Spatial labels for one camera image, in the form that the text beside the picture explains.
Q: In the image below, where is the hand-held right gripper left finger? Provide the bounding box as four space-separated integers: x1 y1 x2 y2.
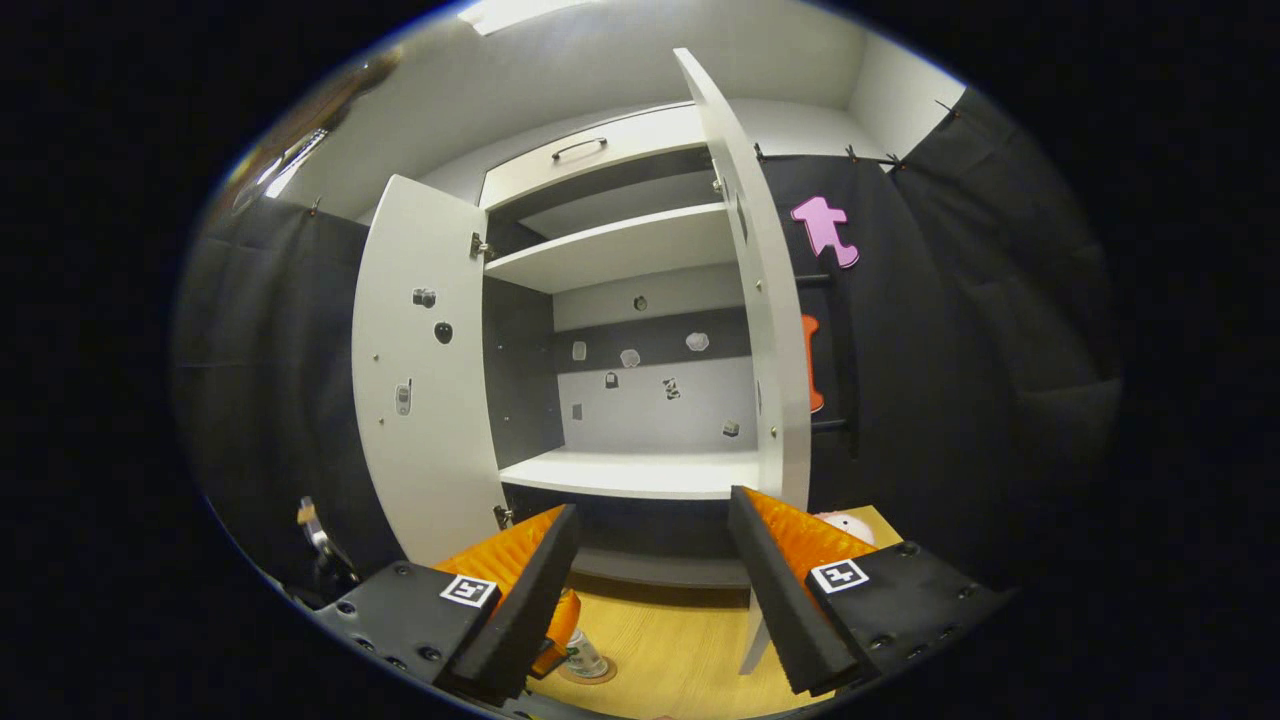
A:
312 504 581 709

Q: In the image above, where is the black door handle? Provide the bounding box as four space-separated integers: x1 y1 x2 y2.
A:
795 272 857 456

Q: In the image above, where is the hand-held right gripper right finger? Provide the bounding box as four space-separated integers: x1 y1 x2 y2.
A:
727 486 1013 699

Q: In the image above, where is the white cabinet drawer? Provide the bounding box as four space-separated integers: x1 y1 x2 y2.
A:
480 102 713 211

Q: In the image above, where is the dark device with white tip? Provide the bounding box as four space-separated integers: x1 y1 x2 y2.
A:
296 497 363 603

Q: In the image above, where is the round brown coaster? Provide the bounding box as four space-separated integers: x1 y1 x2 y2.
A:
558 655 619 686

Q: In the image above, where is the white cabinet shelf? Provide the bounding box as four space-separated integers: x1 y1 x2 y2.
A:
485 203 737 294
500 448 761 501

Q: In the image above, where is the black backdrop cloth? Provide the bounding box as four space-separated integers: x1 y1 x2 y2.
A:
755 88 1121 591
175 195 401 601

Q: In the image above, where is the white bottle with green label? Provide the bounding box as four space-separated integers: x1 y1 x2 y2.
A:
565 628 609 681

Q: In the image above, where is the white and grey cabinet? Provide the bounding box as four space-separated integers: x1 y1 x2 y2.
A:
478 100 771 591

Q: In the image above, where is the white and pink round object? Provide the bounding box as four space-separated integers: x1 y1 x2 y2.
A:
815 512 877 547

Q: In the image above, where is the small ceiling light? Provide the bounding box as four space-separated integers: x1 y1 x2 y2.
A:
262 128 329 199

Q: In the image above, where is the white cabinet door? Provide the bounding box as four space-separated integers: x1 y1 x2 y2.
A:
352 175 511 568
673 47 813 676

